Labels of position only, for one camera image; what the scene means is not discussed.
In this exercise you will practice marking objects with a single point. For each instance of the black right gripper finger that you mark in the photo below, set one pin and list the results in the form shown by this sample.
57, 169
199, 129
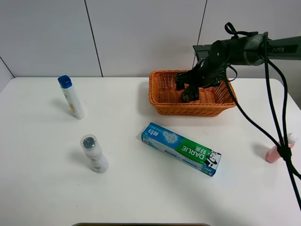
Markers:
215, 83

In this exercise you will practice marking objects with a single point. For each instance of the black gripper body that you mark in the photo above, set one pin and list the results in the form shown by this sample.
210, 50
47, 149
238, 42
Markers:
210, 68

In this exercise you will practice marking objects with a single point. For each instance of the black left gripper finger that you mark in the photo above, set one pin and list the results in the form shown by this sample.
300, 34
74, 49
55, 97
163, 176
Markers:
181, 79

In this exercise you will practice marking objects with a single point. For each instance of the dark grey cosmetic tube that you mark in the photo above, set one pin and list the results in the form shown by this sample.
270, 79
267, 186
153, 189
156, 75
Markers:
191, 93

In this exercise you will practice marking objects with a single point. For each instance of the dark green Piper robot arm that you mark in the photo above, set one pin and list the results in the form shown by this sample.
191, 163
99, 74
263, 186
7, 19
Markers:
235, 51

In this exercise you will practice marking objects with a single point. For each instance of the orange woven basket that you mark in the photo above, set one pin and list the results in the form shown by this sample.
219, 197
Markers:
167, 100

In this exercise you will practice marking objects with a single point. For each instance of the Darlie toothpaste box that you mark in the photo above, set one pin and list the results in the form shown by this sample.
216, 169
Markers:
185, 150

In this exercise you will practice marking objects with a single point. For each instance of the white bottle blue cap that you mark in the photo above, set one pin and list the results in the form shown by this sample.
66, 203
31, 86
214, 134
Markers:
71, 97

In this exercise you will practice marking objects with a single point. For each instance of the white bottle with brush cap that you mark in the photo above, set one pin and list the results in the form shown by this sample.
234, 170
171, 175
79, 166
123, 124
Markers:
94, 153

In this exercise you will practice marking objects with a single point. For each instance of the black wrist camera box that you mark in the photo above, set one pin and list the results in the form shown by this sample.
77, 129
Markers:
201, 51

